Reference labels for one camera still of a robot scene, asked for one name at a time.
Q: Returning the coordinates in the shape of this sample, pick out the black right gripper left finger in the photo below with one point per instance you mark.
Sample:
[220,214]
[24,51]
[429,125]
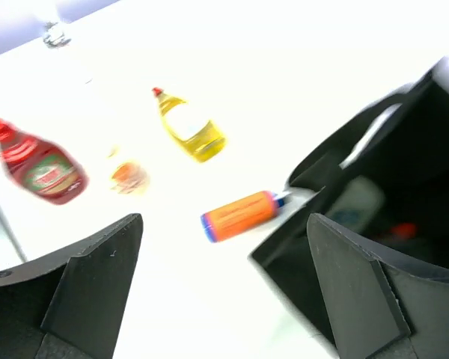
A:
[70,303]

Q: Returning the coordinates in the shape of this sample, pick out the cream lotion pump bottle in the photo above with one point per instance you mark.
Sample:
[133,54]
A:
[125,174]

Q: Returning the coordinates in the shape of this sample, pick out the orange blue cologne bottle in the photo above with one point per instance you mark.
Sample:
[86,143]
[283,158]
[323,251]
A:
[242,215]

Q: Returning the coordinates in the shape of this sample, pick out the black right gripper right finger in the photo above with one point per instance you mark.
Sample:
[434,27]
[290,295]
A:
[381,303]

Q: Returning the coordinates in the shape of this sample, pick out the yellow dish soap bottle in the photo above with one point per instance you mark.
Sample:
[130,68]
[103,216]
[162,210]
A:
[192,130]

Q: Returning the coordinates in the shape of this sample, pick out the small clear silver bottle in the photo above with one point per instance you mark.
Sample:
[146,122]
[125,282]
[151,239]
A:
[55,34]

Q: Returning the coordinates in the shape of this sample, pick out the red dish soap bottle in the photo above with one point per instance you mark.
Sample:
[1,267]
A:
[39,166]

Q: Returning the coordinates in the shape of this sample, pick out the black canvas bag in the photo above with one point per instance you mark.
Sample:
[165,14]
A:
[401,143]

